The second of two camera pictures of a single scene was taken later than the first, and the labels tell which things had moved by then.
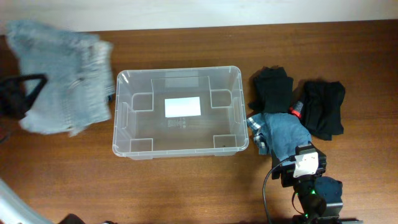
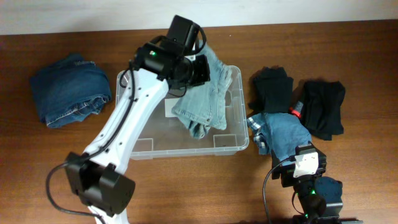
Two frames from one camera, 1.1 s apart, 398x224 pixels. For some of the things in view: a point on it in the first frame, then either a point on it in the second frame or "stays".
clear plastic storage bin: x=180 y=112 stays
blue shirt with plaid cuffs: x=280 y=132 stays
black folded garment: x=271 y=90 stays
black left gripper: x=16 y=102 to x=203 y=72
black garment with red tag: x=321 y=107 stays
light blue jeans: x=79 y=70 to x=203 y=107
